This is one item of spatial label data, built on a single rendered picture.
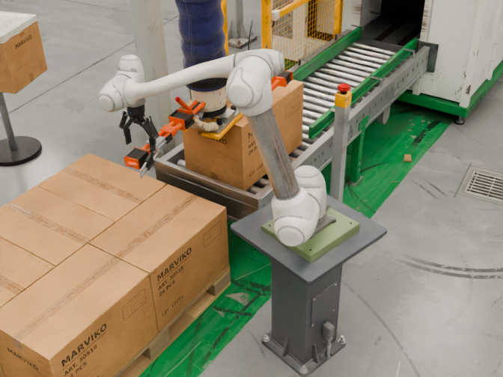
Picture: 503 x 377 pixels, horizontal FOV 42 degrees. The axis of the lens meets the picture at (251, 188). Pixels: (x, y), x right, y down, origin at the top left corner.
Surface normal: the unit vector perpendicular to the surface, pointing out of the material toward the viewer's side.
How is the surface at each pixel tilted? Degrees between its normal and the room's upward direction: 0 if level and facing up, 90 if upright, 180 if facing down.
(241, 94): 84
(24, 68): 90
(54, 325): 0
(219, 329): 0
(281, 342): 90
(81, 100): 0
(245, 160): 90
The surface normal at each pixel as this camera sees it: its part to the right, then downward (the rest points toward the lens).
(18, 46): 0.96, 0.15
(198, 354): -0.02, -0.82
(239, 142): -0.57, 0.48
